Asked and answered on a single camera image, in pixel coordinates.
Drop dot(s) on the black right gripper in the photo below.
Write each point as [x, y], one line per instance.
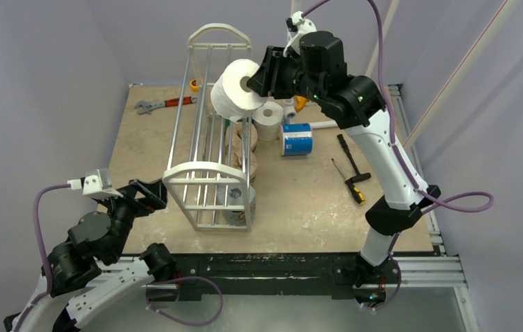
[273, 71]

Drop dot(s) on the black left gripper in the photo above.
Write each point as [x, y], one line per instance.
[156, 193]

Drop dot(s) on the unwrapped white paper roll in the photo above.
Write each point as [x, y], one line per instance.
[230, 97]

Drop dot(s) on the white metal shelf rack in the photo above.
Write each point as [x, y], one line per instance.
[201, 154]

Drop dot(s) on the blue white packaged roll front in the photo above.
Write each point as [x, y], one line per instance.
[296, 139]

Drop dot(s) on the grey paper roll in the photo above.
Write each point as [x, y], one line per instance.
[234, 195]

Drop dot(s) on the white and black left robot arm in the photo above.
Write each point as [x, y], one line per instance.
[57, 303]

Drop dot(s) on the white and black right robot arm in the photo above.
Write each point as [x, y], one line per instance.
[318, 71]

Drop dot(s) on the orange faucet valve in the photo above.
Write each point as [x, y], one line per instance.
[300, 103]

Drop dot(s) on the yellow tape measure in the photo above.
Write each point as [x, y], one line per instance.
[194, 85]

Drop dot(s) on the black screwdriver tool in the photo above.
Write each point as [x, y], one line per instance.
[358, 176]

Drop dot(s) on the white pvc pipe frame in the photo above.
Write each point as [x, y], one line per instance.
[477, 47]

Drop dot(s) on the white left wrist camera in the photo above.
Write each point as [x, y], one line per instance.
[96, 185]

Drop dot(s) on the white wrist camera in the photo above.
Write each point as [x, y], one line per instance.
[298, 26]
[96, 185]

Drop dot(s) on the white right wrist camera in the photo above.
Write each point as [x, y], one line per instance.
[298, 26]

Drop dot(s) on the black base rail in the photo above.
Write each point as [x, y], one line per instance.
[338, 275]

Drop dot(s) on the red handled pliers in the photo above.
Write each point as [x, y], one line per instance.
[145, 107]

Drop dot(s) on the yellow handled screwdriver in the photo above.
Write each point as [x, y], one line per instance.
[356, 194]

